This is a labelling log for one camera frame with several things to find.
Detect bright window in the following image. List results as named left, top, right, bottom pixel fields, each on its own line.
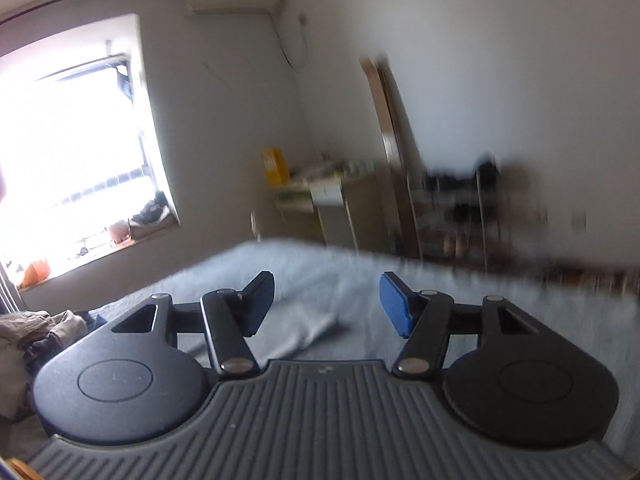
left=0, top=12, right=182, bottom=287

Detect tall cardboard box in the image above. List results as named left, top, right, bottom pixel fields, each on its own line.
left=359, top=55, right=422, bottom=259

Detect grey bed blanket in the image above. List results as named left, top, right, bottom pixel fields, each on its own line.
left=0, top=239, right=640, bottom=457

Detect grey sweatshirt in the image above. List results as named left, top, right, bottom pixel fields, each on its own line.
left=271, top=302, right=344, bottom=361

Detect dark plaid shirt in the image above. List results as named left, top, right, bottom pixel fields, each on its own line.
left=22, top=335, right=62, bottom=377

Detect dark sneakers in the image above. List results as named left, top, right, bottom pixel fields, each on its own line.
left=132, top=192, right=171, bottom=224

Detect yellow box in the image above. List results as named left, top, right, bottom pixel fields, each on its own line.
left=260, top=146, right=292, bottom=187

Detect grey curtain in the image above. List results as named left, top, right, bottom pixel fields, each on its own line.
left=0, top=260, right=24, bottom=317

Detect orange bag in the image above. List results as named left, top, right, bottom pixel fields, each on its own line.
left=20, top=259, right=51, bottom=287

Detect metal shoe rack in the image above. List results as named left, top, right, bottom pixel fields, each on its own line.
left=415, top=157, right=507, bottom=272

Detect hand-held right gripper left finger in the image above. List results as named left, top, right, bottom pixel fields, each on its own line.
left=111, top=270, right=277, bottom=380

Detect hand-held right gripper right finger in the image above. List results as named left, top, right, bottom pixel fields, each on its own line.
left=380, top=271, right=543, bottom=380

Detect pale wooden desk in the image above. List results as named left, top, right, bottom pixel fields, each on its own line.
left=272, top=160, right=387, bottom=252

